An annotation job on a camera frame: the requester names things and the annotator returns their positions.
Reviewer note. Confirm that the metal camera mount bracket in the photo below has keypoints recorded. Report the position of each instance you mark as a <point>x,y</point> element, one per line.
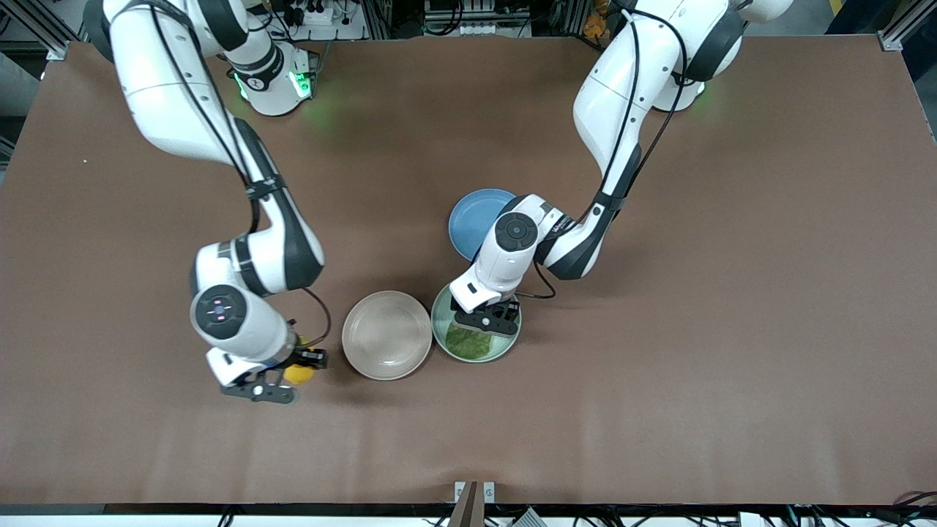
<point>473,501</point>

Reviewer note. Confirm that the bag of orange fruit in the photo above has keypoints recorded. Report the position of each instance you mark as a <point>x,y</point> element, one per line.
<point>594,22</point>

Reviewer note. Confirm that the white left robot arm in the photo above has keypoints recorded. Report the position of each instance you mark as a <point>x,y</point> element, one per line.
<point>615,95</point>

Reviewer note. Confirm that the white power strip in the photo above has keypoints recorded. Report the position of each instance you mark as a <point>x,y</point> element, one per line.
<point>318,16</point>

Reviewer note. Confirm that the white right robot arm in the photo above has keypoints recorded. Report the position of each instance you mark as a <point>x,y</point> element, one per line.
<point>168,95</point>

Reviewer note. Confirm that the green lettuce leaf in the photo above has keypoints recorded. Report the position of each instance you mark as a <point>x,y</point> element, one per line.
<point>468,342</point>

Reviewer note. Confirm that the beige plate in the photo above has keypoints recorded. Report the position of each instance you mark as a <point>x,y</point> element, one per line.
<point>386,335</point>

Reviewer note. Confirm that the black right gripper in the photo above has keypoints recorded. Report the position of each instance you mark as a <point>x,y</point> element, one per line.
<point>306,357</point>

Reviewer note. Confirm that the yellow lemon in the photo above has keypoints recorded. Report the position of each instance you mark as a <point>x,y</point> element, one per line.
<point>299,375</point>

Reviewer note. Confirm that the grey panel beside table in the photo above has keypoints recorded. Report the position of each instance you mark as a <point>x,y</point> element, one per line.
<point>15,84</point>

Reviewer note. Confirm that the blue plate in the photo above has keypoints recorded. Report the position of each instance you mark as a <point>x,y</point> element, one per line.
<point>468,219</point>

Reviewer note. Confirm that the light green plate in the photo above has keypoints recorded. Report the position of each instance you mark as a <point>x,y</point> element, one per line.
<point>505,345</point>

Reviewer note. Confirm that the aluminium frame profile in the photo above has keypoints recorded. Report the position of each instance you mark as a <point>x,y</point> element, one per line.
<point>902,31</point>
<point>57,50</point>

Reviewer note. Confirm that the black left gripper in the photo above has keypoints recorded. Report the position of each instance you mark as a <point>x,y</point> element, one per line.
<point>507,310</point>

